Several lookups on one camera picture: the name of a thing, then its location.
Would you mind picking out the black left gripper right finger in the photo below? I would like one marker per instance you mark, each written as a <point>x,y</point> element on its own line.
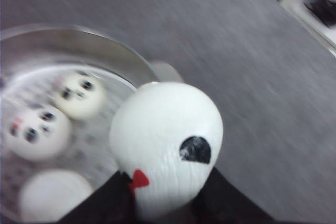
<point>221,202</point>

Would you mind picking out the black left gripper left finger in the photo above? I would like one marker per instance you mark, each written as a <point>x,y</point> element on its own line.
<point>111,203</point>

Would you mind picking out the panda bun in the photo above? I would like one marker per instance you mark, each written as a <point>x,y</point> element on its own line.
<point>165,139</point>
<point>78,94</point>
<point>38,134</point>
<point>50,194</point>

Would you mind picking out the stainless steel steamer pot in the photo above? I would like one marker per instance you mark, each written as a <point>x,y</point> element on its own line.
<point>32,59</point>

